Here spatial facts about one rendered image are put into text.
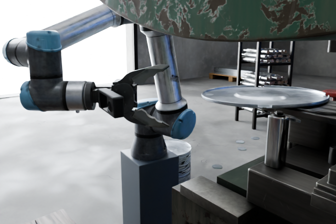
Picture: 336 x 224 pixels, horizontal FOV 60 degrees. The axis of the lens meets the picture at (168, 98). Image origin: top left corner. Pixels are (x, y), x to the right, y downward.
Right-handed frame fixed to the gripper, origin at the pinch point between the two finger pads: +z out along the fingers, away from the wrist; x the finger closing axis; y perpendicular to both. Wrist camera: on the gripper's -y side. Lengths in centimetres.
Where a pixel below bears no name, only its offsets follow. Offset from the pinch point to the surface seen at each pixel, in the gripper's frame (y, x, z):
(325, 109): -14.0, -0.4, 29.8
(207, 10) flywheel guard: -48, -16, 1
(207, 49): 615, 16, 104
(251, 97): -4.1, -0.7, 18.4
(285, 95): -3.7, -1.0, 26.2
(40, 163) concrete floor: 136, 78, -92
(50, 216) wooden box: 17, 43, -38
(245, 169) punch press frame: -11.0, 13.6, 15.9
